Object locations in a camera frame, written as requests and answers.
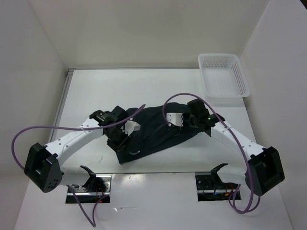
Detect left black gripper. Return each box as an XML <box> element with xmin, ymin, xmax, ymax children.
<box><xmin>105</xmin><ymin>126</ymin><xmax>133</xmax><ymax>158</ymax></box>

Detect dark navy shorts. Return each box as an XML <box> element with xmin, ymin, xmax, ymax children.
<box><xmin>116</xmin><ymin>106</ymin><xmax>204</xmax><ymax>164</ymax></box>

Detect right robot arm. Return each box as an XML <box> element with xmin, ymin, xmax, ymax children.
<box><xmin>183</xmin><ymin>99</ymin><xmax>285</xmax><ymax>196</ymax></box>

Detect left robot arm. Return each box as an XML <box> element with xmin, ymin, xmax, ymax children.
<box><xmin>24</xmin><ymin>106</ymin><xmax>128</xmax><ymax>193</ymax></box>

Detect white perforated plastic basket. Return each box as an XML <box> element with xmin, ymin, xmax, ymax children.
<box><xmin>198</xmin><ymin>53</ymin><xmax>250</xmax><ymax>98</ymax></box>

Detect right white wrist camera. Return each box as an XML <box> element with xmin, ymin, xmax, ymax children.
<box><xmin>166</xmin><ymin>113</ymin><xmax>184</xmax><ymax>127</ymax></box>

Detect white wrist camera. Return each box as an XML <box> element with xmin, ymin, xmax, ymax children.
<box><xmin>121</xmin><ymin>120</ymin><xmax>141</xmax><ymax>136</ymax></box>
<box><xmin>166</xmin><ymin>113</ymin><xmax>184</xmax><ymax>127</ymax></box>

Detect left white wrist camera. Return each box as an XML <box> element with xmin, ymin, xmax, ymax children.
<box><xmin>121</xmin><ymin>120</ymin><xmax>141</xmax><ymax>136</ymax></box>

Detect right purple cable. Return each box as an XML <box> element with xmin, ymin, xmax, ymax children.
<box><xmin>162</xmin><ymin>92</ymin><xmax>262</xmax><ymax>214</ymax></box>

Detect purple cable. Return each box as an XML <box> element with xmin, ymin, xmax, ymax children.
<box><xmin>162</xmin><ymin>92</ymin><xmax>262</xmax><ymax>214</ymax></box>
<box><xmin>12</xmin><ymin>103</ymin><xmax>146</xmax><ymax>228</ymax></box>

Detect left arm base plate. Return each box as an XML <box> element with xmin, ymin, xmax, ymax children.
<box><xmin>71</xmin><ymin>174</ymin><xmax>112</xmax><ymax>204</ymax></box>

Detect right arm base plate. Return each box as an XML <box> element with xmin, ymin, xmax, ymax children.
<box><xmin>195</xmin><ymin>172</ymin><xmax>238</xmax><ymax>202</ymax></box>

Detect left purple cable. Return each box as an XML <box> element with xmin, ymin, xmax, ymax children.
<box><xmin>12</xmin><ymin>103</ymin><xmax>146</xmax><ymax>228</ymax></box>

